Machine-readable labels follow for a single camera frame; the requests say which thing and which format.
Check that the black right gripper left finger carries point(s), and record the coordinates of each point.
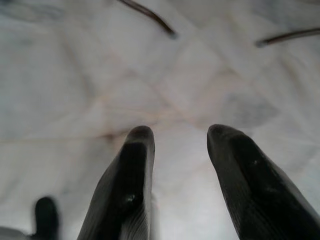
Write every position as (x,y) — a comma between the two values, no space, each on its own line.
(125,190)

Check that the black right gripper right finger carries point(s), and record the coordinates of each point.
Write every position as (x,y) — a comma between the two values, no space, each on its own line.
(257,195)

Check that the black metal table leg frame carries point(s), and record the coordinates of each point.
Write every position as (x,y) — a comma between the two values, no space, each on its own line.
(155,18)
(287,35)

